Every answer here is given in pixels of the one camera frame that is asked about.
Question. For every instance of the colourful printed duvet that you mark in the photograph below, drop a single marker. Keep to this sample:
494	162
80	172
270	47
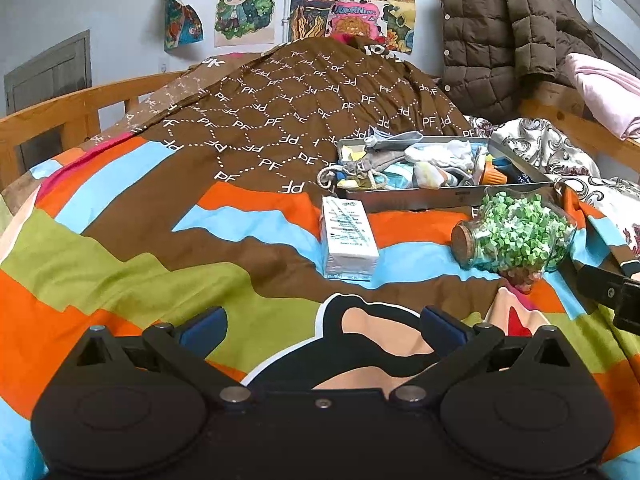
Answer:
150	260

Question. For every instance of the swirly blue orange wall drawing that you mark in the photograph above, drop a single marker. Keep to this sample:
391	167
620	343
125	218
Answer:
315	5

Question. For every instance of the folded fish wall drawing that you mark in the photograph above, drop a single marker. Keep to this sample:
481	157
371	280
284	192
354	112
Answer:
182	20

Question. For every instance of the brown puffer jacket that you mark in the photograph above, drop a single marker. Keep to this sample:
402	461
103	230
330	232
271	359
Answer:
500	35

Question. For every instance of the white floral satin cloth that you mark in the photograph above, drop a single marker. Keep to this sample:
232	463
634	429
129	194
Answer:
540	140

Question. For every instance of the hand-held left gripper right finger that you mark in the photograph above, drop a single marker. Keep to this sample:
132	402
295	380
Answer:
442	332

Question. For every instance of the glass jar of green stars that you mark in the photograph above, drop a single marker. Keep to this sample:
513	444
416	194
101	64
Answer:
520	230

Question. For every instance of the grey wall panel door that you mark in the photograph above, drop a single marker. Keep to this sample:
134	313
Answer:
50	70

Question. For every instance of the pink cartoon wall drawing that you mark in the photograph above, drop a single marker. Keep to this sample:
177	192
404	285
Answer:
355	22

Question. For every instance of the grey metal tray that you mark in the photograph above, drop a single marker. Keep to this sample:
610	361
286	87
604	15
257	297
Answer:
415	200

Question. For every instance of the dark navy printed cloth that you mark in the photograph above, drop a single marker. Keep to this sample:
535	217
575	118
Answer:
520	175

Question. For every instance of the white cloth with blue print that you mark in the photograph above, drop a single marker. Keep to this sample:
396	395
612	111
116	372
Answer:
450	152

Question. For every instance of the wooden bed frame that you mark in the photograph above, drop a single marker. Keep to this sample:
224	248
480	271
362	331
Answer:
60	110

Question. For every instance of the teal striped sock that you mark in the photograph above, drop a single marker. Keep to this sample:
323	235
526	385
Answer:
400	177

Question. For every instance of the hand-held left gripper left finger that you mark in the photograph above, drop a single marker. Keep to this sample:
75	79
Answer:
202	332

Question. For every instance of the cream striped sock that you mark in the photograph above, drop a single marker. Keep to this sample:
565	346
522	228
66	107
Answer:
430	175

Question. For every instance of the blond cartoon child wall drawing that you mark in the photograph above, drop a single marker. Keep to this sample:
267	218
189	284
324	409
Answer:
245	10

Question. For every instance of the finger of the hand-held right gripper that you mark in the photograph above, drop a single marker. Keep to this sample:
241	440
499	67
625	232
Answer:
610	292

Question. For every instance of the white tissue packet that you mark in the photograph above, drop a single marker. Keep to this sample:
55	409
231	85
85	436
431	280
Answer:
350	240

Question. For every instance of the pink folded blanket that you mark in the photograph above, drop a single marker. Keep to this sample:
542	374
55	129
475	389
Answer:
610	95

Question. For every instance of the white air conditioner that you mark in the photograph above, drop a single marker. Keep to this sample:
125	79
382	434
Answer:
615	5

